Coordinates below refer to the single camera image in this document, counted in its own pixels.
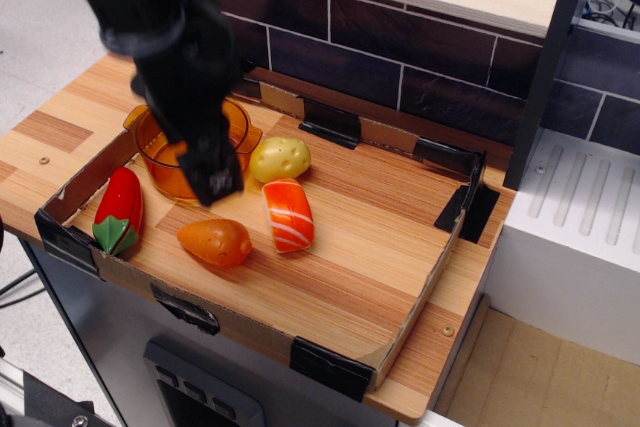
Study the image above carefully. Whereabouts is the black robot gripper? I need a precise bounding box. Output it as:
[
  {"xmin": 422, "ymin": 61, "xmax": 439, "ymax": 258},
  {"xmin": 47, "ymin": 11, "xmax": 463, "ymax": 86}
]
[{"xmin": 87, "ymin": 0, "xmax": 244, "ymax": 206}]

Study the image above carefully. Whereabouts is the orange transparent plastic pot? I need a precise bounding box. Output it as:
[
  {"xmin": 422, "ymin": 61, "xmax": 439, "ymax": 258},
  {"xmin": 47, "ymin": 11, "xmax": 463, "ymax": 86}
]
[{"xmin": 123, "ymin": 98, "xmax": 263, "ymax": 200}]

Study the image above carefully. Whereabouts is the orange toy carrot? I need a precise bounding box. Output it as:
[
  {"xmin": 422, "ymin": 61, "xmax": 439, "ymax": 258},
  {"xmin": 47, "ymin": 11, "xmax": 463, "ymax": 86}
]
[{"xmin": 176, "ymin": 219, "xmax": 253, "ymax": 267}]

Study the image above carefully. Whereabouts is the cardboard fence with black tape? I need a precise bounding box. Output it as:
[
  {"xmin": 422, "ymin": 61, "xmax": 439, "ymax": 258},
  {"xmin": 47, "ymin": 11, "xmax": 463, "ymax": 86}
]
[{"xmin": 38, "ymin": 55, "xmax": 512, "ymax": 420}]

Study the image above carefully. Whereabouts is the yellow toy potato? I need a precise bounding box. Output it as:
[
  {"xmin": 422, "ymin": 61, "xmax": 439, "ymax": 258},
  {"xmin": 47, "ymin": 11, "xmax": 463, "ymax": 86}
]
[{"xmin": 249, "ymin": 137, "xmax": 311, "ymax": 183}]

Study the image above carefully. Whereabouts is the salmon sushi toy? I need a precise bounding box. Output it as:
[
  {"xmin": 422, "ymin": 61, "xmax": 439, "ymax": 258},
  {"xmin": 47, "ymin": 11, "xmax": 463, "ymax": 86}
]
[{"xmin": 262, "ymin": 178, "xmax": 315, "ymax": 254}]

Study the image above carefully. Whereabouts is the red toy pepper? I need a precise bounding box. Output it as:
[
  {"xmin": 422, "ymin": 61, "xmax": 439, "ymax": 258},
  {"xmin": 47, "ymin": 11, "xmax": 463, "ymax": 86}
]
[{"xmin": 92, "ymin": 167, "xmax": 143, "ymax": 256}]

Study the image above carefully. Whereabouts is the grey toy oven panel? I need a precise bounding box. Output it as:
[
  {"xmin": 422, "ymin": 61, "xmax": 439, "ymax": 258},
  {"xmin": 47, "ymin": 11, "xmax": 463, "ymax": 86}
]
[{"xmin": 144, "ymin": 342, "xmax": 266, "ymax": 426}]

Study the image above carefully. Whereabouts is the white toy sink drainer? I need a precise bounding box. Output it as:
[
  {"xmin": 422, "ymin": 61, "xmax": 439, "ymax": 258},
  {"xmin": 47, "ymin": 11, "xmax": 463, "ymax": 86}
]
[{"xmin": 485, "ymin": 130, "xmax": 639, "ymax": 364}]

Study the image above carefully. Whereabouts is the black cable on floor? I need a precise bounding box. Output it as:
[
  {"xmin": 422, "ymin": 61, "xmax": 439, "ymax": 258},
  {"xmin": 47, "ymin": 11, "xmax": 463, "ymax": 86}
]
[{"xmin": 0, "ymin": 269, "xmax": 44, "ymax": 309}]

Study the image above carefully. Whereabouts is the black metal bracket bottom left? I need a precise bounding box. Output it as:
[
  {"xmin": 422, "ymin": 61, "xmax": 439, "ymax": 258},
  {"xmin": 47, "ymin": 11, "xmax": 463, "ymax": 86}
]
[{"xmin": 1, "ymin": 358, "xmax": 102, "ymax": 426}]

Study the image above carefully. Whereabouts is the dark grey shelf post right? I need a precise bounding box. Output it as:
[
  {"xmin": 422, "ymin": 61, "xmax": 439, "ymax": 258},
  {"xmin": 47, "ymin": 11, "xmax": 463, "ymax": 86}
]
[{"xmin": 503, "ymin": 0, "xmax": 581, "ymax": 190}]

